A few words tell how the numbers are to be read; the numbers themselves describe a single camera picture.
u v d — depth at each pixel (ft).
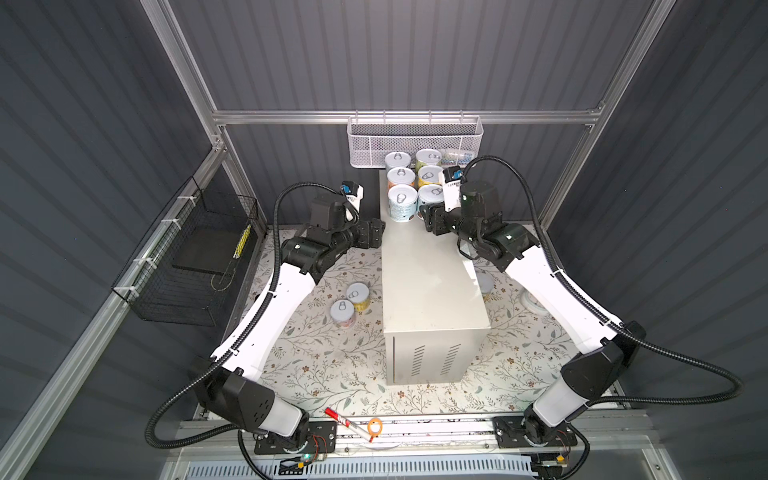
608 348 1.37
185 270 2.42
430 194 2.37
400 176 2.53
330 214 1.72
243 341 1.37
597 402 1.75
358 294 3.07
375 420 2.53
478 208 1.69
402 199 2.32
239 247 2.53
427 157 2.71
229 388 1.28
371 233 2.15
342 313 2.98
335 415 2.52
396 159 2.70
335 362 2.84
